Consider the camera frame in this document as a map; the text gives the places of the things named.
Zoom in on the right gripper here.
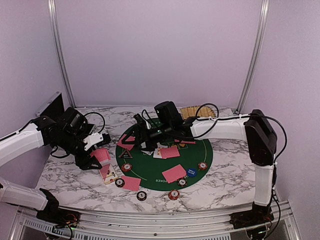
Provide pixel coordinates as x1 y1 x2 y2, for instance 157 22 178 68
122 121 174 151

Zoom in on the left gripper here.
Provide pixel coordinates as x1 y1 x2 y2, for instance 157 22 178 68
53 130 102 170

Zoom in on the single red playing card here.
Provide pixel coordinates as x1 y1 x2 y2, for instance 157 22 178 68
116 134 137 151

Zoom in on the red playing card deck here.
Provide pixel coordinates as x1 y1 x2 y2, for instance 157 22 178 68
90 147 111 166

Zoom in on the triangular all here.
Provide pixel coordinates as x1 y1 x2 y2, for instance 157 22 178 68
119 149 133 159

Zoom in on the face down community card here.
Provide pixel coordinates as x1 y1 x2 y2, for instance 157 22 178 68
160 146 180 159

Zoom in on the brown poker chip stack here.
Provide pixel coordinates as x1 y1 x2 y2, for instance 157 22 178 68
136 191 147 201

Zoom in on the blue small blind button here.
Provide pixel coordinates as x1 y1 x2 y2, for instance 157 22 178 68
186 168 198 178

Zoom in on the orange poker chip stack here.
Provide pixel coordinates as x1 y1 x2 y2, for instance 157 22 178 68
168 189 180 200

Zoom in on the nine of spades card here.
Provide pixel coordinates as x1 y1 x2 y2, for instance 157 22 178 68
141 150 154 156

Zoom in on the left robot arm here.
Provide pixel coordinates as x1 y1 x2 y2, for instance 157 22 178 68
0 116 103 223

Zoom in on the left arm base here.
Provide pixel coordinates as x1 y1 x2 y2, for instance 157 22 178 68
36 208 80 228

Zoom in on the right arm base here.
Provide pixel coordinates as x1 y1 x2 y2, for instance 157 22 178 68
229 207 275 229

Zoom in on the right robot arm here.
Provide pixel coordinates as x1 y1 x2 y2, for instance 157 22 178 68
120 109 278 224

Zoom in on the gold card deck box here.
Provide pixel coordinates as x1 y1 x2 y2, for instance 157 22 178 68
99 164 119 185

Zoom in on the round green poker mat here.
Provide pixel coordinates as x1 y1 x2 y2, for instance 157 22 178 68
115 139 214 192

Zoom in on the woven bamboo tray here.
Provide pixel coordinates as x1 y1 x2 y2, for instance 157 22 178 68
180 105 216 119

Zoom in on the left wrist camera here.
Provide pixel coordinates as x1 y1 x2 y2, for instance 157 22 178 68
83 132 111 151

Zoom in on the front aluminium rail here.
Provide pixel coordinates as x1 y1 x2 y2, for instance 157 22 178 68
4 200 302 240

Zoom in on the left aluminium frame post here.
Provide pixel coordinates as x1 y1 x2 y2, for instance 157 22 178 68
47 0 76 107

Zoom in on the aluminium frame post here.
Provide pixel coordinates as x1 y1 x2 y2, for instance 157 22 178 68
236 0 271 113
47 0 76 107

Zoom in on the right aluminium frame post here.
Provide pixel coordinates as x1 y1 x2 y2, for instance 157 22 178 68
236 0 271 113

